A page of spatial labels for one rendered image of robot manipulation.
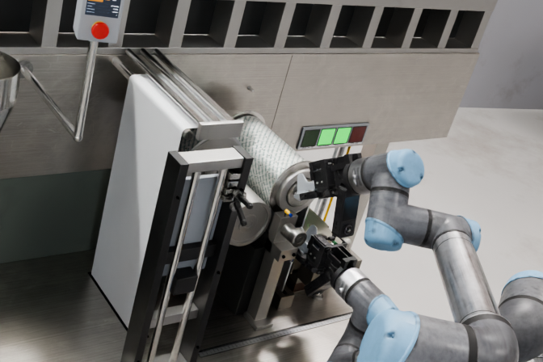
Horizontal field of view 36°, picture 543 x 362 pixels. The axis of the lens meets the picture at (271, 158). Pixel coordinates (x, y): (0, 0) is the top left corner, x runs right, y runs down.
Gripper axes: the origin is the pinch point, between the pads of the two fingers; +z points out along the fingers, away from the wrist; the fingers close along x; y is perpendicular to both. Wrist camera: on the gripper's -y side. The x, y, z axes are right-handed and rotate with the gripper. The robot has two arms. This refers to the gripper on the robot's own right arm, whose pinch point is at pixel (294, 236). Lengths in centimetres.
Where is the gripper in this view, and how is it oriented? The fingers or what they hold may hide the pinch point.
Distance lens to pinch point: 203.8
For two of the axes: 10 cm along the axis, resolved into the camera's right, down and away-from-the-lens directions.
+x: -8.0, 0.8, -6.0
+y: 2.5, -8.6, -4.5
